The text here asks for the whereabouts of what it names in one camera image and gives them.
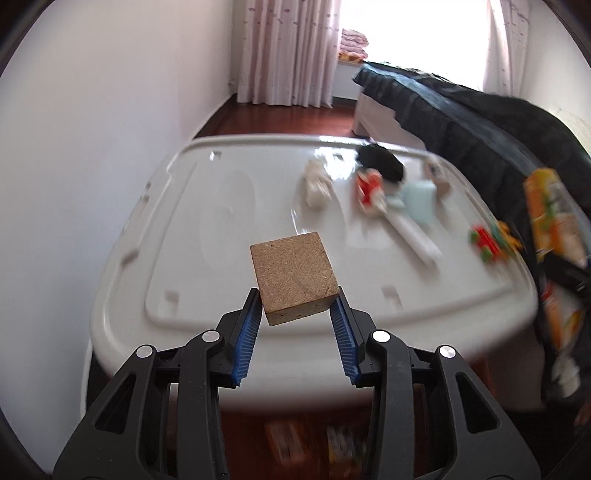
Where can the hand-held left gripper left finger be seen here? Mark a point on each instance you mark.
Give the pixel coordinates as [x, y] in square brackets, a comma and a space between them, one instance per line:
[244, 341]

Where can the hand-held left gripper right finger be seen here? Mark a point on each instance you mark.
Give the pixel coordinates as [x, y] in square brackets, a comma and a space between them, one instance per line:
[346, 346]

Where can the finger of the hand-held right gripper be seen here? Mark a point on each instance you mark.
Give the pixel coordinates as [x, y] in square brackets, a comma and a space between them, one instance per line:
[563, 272]

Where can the orange snack bag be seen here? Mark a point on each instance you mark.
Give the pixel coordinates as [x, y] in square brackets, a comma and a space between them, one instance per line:
[549, 217]

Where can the yellow toy figure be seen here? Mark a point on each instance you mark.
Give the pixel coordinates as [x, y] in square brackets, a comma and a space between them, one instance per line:
[508, 234]

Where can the red green toy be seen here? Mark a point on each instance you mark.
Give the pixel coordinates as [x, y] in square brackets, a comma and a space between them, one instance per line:
[484, 242]

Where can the white paper tube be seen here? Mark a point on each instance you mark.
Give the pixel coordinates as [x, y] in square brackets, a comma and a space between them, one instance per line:
[415, 237]

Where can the red white wrapper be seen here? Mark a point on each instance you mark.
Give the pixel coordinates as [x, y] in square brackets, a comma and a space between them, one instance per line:
[369, 189]

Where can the light blue packet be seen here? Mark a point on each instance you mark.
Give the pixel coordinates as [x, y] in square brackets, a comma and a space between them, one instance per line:
[418, 201]

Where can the white tissue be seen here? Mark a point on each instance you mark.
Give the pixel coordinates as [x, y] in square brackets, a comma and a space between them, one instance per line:
[316, 187]

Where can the black cloth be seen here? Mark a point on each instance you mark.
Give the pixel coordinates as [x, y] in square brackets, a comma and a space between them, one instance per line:
[381, 161]

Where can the printed packet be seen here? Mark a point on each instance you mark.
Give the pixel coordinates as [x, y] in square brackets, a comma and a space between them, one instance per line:
[344, 445]

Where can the white plastic storage bin lid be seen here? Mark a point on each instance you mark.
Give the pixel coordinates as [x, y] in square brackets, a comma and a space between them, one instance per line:
[207, 240]

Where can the dark bed blanket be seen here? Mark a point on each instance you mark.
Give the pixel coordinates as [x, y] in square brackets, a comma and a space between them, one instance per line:
[485, 124]

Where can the sheer pink curtain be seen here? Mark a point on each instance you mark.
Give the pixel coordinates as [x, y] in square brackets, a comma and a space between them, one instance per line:
[503, 46]

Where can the yellow orange cloth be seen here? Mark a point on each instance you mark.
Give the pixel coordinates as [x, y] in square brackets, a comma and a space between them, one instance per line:
[350, 57]

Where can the pink patterned curtain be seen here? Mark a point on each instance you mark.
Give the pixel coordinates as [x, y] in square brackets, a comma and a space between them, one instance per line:
[288, 50]

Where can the folded pink blankets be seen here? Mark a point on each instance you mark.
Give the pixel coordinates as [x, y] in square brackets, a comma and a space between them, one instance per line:
[353, 42]

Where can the white bed frame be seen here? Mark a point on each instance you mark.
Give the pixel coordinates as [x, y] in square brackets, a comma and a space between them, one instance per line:
[374, 120]

